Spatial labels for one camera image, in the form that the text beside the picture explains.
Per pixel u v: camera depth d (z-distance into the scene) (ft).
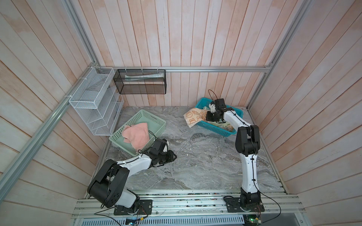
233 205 2.40
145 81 3.42
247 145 2.04
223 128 3.31
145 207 2.41
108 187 1.44
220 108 2.74
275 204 2.17
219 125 3.41
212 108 3.20
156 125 3.47
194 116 3.30
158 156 2.29
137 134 3.18
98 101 2.40
